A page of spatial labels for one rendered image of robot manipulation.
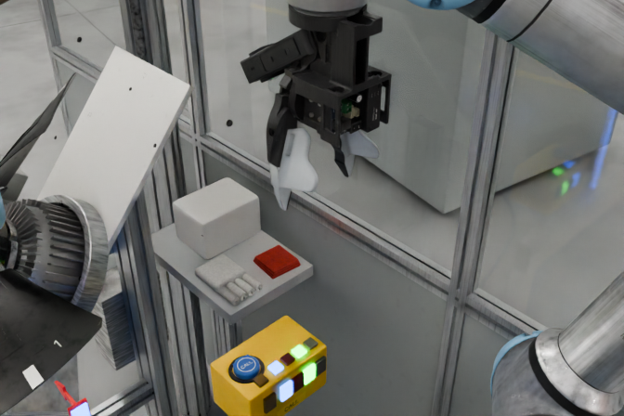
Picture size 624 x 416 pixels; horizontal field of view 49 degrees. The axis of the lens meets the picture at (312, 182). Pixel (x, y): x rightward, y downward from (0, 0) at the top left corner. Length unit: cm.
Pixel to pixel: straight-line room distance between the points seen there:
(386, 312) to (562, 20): 115
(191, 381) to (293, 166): 168
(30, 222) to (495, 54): 82
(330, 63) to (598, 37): 26
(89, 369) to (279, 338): 158
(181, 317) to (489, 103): 127
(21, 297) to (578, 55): 87
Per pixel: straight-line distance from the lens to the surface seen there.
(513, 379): 87
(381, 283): 151
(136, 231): 143
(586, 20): 47
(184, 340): 217
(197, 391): 235
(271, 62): 68
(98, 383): 260
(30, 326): 108
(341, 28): 61
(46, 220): 129
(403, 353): 158
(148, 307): 156
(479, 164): 118
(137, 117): 133
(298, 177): 67
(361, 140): 72
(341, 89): 63
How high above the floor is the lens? 188
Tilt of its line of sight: 33 degrees down
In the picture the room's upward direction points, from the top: straight up
